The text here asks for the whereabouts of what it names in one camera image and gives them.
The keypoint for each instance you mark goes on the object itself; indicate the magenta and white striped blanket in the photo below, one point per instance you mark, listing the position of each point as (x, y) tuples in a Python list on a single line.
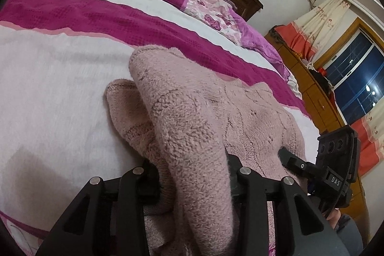
[(60, 79)]

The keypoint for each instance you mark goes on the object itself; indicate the person's right forearm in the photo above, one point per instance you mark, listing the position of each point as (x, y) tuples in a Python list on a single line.
[(349, 235)]

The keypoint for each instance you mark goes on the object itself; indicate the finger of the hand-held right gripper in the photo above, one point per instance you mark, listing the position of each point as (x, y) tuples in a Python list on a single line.
[(295, 163)]

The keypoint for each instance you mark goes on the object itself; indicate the dark window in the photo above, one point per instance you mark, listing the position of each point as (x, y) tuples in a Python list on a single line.
[(354, 79)]

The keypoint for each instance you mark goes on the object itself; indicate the long wooden cabinet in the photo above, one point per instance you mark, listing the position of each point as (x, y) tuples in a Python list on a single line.
[(309, 85)]

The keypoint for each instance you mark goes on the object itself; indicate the black clothes pile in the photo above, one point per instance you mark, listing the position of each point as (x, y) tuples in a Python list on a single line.
[(319, 74)]

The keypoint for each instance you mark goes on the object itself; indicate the dark cloth heap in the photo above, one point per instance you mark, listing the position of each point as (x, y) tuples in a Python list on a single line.
[(274, 35)]

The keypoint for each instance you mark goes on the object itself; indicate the pink knitted sweater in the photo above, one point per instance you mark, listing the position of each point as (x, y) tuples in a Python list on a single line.
[(186, 124)]

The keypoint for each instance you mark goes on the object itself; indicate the pink floral quilt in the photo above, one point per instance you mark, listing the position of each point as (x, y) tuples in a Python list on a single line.
[(216, 16)]

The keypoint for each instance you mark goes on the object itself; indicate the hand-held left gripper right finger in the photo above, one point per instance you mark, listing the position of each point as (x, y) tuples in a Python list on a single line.
[(237, 184)]

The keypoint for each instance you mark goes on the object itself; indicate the cream and orange curtain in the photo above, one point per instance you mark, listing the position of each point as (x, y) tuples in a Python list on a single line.
[(318, 22), (367, 142)]

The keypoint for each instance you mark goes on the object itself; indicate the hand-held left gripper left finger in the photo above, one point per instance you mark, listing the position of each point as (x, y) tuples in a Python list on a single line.
[(150, 184)]

